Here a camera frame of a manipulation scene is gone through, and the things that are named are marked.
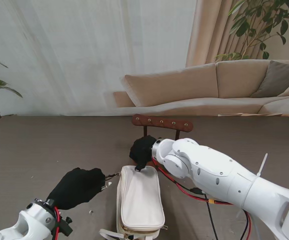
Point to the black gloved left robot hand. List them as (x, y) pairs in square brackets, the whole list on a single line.
[(77, 187)]

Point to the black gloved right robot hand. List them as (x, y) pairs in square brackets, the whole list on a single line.
[(142, 150)]

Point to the brown wooden jewelry stand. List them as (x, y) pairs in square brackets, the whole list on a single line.
[(159, 122)]

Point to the white leather bag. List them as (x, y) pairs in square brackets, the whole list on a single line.
[(139, 200)]

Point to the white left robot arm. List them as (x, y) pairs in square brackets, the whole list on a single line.
[(27, 225)]

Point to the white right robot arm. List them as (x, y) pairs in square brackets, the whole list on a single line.
[(222, 175)]

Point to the small white paper scrap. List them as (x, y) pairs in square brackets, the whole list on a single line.
[(108, 184)]

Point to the beige sofa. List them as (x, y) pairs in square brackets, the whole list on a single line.
[(174, 85)]

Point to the white sheer curtain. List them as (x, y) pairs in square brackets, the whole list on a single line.
[(84, 50)]

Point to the white zip tie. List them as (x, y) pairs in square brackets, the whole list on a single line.
[(262, 165)]

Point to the beige curtain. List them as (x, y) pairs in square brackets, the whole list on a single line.
[(209, 37)]

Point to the grey cushion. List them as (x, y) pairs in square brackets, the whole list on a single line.
[(277, 80)]

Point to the tall leafy ficus plant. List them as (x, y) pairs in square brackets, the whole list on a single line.
[(242, 25)]

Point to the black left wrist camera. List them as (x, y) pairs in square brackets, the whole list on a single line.
[(67, 225)]

